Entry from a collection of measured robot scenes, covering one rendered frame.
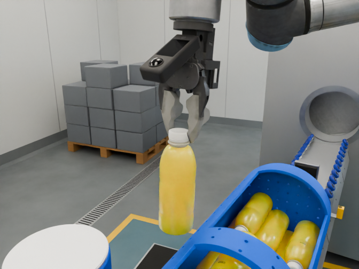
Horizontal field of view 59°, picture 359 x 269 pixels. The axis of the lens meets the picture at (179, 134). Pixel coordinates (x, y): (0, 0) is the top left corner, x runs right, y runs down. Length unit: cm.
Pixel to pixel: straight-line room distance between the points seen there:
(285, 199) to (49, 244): 72
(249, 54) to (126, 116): 239
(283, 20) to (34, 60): 430
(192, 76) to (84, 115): 384
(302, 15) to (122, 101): 344
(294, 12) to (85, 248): 79
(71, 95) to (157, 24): 225
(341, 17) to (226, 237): 46
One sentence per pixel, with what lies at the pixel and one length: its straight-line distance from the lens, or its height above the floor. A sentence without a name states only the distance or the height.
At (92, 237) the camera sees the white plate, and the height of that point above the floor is 104.
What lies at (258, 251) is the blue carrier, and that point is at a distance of 66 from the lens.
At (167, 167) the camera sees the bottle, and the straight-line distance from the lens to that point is 58.
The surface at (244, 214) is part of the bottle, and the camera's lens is 92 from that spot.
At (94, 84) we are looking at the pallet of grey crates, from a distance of 415.
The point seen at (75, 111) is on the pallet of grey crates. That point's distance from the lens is 444.
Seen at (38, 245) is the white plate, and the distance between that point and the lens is 105.
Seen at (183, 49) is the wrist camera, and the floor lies 160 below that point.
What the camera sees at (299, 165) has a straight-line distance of 146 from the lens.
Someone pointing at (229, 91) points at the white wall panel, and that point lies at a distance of 552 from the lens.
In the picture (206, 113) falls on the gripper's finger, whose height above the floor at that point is 148.
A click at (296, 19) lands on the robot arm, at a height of 165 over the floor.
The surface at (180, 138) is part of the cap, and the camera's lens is 57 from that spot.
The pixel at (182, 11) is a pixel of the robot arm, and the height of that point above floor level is 166.
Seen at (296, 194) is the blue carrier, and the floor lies 114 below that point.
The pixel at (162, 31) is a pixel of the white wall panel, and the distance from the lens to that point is 586.
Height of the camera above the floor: 163
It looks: 18 degrees down
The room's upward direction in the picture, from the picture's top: straight up
